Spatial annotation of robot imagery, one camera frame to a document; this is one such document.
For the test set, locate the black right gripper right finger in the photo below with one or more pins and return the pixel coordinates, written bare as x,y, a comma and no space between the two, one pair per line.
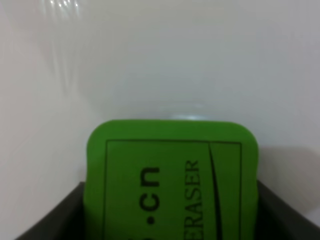
276,220

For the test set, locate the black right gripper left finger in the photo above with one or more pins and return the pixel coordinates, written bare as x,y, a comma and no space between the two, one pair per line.
65,222

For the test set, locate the green whiteboard eraser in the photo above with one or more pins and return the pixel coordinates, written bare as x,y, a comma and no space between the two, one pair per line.
171,180

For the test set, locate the silver-framed whiteboard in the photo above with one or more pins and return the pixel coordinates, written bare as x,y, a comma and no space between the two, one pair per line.
67,66

